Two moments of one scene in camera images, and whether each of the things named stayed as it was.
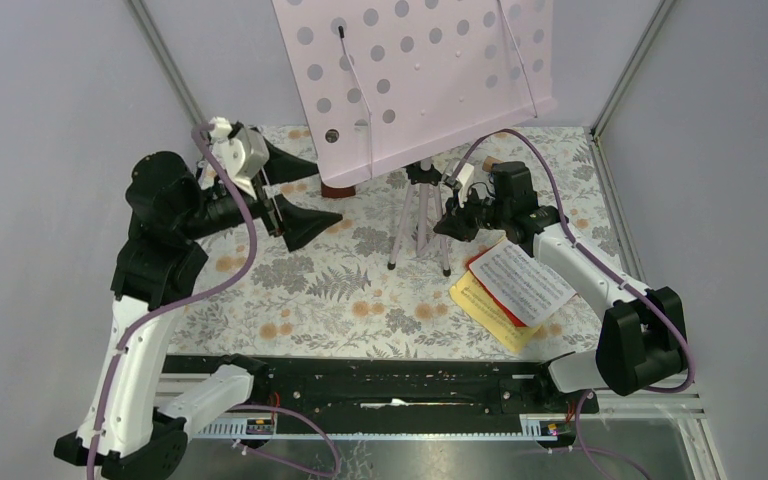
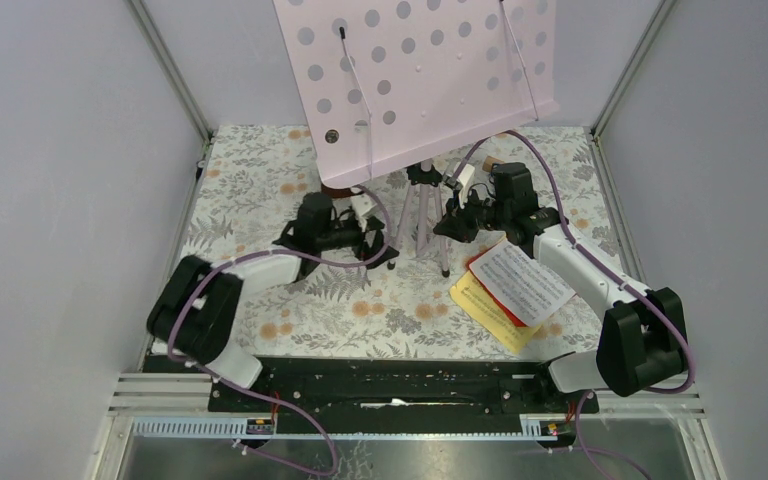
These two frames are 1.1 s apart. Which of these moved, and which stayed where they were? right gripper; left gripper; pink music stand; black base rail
Moved: left gripper
Stayed: black base rail; pink music stand; right gripper
